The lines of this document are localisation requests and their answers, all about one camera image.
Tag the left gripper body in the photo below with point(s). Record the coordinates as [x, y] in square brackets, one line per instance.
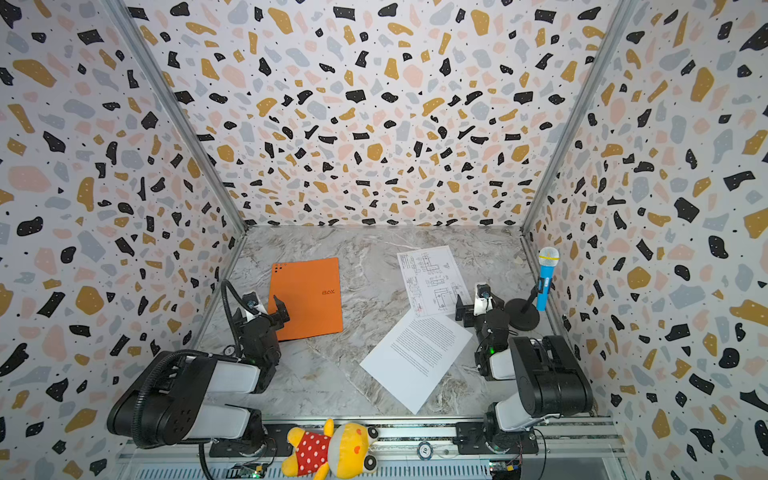
[270, 318]

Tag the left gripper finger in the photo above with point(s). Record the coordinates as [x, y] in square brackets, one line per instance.
[245, 297]
[280, 316]

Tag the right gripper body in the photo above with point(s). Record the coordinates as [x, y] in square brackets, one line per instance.
[474, 310]

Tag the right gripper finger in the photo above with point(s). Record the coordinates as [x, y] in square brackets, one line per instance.
[494, 302]
[464, 312]

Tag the orange folder black inside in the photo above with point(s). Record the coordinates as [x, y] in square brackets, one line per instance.
[311, 293]

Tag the paper with printed text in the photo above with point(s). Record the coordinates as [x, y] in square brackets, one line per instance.
[414, 356]

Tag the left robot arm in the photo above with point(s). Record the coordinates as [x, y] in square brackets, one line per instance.
[167, 404]

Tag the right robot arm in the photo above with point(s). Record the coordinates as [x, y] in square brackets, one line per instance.
[549, 380]

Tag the paper with technical drawings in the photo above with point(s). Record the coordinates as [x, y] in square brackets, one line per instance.
[432, 281]

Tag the blue toy microphone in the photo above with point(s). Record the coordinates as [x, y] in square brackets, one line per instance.
[548, 259]

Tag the green circuit board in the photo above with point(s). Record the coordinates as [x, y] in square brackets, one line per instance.
[249, 471]

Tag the poker chip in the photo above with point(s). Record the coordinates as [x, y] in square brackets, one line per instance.
[425, 451]

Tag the yellow plush toy red dress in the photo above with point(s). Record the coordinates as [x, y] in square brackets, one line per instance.
[343, 451]

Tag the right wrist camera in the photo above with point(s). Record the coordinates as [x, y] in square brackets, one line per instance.
[483, 301]

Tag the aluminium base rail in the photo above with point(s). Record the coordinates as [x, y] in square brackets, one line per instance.
[576, 448]

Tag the right circuit board with wires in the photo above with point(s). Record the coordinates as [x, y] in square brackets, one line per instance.
[505, 470]

